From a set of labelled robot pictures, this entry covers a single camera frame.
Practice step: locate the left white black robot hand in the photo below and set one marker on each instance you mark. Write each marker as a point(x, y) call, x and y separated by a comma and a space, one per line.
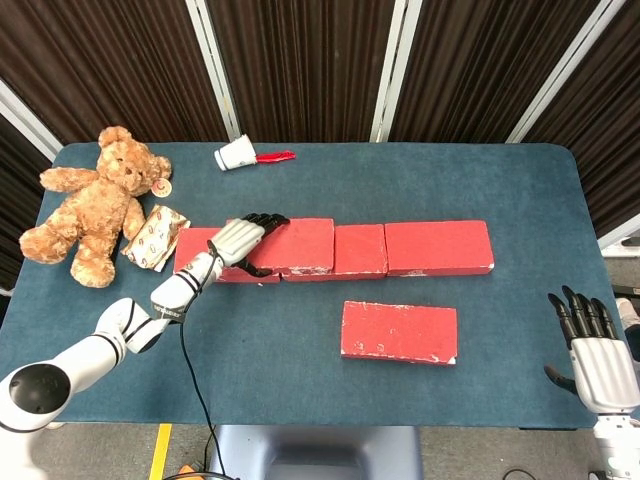
point(237, 242)

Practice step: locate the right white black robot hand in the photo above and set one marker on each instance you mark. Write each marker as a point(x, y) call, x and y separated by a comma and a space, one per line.
point(600, 370)

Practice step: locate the red brick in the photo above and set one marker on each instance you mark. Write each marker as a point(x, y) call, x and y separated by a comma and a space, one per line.
point(300, 245)
point(400, 330)
point(360, 250)
point(192, 250)
point(440, 247)

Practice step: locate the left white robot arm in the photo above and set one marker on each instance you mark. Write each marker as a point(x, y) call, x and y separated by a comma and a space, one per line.
point(90, 350)

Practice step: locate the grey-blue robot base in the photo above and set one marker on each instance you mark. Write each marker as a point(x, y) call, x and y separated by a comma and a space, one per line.
point(315, 450)

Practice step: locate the cream red printed wrapper packet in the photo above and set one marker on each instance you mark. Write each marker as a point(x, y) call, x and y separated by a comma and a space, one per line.
point(152, 240)

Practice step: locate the white paper cup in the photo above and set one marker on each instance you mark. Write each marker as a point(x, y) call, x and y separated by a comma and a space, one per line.
point(235, 154)

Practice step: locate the small red tassel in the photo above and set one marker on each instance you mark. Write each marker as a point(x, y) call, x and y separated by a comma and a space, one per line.
point(275, 157)

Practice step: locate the round paper tag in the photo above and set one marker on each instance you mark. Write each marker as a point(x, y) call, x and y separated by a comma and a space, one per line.
point(161, 188)

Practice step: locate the blue felt table cover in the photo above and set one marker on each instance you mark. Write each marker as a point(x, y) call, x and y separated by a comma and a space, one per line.
point(320, 190)

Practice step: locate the brown teddy bear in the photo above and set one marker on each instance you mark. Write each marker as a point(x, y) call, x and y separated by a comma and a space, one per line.
point(95, 210)

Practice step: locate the yellow floor tape strip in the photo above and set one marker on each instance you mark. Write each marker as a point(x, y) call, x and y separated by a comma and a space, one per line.
point(161, 450)

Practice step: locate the orange floor object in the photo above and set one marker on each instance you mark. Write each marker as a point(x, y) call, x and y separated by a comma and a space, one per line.
point(192, 473)

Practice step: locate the white partition post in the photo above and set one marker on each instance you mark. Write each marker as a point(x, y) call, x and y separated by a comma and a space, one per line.
point(215, 75)
point(395, 75)
point(560, 70)
point(25, 125)
point(620, 231)

